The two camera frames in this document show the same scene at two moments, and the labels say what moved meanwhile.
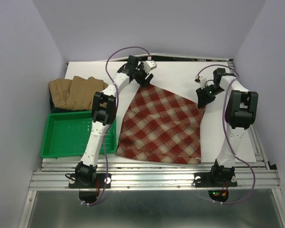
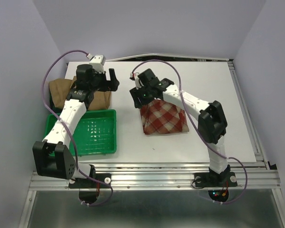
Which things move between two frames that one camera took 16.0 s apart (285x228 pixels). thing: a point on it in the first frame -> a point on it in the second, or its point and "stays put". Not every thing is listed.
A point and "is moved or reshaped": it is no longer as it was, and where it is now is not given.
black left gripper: x=143 y=82 -> x=106 y=86
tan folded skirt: x=77 y=94 stays put
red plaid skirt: x=156 y=123 is moved or reshaped
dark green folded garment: x=53 y=109 stays put
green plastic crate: x=66 y=134 stays put
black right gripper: x=202 y=99 -> x=136 y=94
